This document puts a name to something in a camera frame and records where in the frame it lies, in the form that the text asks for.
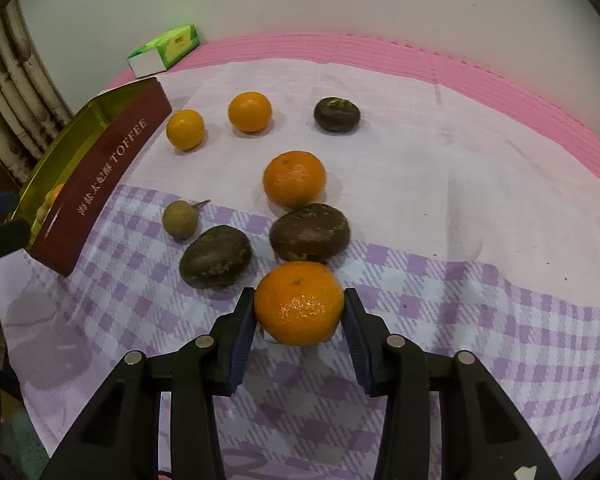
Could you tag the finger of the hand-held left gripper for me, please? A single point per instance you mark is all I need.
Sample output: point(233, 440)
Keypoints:
point(2, 237)

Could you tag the large orange tangerine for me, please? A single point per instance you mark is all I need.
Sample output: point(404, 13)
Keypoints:
point(299, 305)
point(295, 179)

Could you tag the green tissue box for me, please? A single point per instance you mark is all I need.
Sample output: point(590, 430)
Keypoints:
point(167, 47)

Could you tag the small round orange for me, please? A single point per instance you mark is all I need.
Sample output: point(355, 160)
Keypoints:
point(250, 111)
point(185, 130)

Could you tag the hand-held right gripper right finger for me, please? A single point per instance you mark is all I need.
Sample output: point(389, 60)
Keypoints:
point(356, 345)

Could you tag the small brown longan with stem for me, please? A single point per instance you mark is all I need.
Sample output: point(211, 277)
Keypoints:
point(180, 219)

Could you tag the dark mangosteen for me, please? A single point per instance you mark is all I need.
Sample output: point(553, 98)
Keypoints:
point(336, 116)

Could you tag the pink ribbed mat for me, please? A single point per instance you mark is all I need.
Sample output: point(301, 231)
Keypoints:
point(480, 65)

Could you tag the pink and purple checked cloth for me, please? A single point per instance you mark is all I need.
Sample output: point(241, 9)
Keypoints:
point(455, 235)

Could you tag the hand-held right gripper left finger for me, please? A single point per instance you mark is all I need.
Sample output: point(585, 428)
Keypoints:
point(242, 350)

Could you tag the dark brown oval fruit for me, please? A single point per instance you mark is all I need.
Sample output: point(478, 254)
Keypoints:
point(215, 257)
point(310, 232)

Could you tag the dark red tin box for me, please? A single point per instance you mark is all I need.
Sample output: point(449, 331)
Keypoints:
point(110, 170)

